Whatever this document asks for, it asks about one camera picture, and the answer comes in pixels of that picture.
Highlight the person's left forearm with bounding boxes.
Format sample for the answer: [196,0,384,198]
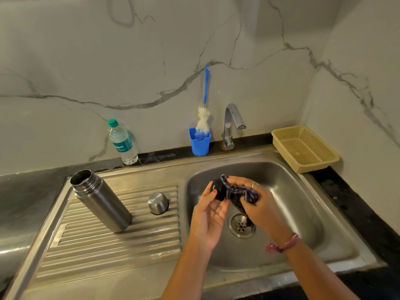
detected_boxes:
[160,235,216,300]

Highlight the dark checked cloth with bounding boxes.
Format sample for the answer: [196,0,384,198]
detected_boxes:
[220,174,259,230]

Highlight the steel cup cap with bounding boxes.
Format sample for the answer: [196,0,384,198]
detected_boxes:
[147,191,170,216]

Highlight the blue plastic brush holder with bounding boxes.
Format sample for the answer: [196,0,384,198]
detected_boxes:
[188,127,212,157]

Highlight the blue white bottle brush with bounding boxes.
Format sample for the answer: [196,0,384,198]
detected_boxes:
[195,65,212,140]

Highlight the pink thread bracelet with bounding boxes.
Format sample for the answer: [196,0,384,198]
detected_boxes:
[265,233,300,254]

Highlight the person's left hand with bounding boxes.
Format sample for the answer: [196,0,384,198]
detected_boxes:
[189,181,231,252]

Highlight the stainless steel sink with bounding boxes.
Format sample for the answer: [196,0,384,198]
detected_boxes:
[3,145,387,300]

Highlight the black stopper lid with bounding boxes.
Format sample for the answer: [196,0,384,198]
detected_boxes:
[210,178,228,202]

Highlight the chrome faucet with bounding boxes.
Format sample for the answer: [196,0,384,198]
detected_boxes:
[221,103,247,151]

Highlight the clear plastic water bottle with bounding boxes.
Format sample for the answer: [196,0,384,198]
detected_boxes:
[107,119,139,166]

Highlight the stainless steel flask body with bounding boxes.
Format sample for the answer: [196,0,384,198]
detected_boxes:
[70,169,133,233]

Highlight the yellow plastic basket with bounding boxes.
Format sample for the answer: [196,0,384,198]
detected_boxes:
[271,125,341,174]

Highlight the person's right hand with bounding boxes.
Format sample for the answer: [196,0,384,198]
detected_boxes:
[226,175,296,247]

